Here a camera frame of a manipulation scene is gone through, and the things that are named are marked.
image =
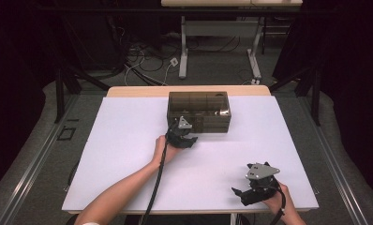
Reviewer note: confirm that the light wooden table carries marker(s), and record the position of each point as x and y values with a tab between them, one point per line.
137	91

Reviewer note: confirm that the white sleeve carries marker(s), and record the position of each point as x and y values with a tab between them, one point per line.
89	223

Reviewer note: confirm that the white table mat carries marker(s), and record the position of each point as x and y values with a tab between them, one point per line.
125	131

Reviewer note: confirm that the person's left hand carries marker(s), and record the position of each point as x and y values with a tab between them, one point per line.
161	153

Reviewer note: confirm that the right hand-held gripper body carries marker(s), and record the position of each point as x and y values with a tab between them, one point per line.
261	172

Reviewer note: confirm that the person's right hand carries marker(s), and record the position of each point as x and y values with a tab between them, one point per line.
276	206

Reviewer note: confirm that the smoky transparent storage box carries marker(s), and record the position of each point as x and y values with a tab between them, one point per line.
203	106

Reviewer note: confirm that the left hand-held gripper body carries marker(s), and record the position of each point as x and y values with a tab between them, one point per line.
180	137

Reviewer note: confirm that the small white power strip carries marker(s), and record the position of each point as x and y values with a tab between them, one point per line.
255	82

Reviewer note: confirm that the white-legged desk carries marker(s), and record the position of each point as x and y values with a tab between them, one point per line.
219	28

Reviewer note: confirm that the dark curtain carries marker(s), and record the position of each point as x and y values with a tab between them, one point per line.
16	62
353	62

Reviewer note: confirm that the black square floor plate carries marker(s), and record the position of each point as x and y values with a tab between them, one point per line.
66	133

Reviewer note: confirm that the black metal stand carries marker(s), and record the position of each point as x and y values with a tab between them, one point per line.
60	93
315	93

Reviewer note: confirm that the aluminium floor rail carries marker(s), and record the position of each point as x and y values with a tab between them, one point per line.
334	162
34	162

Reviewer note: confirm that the smoky transparent drawer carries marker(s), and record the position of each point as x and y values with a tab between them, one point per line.
211	128

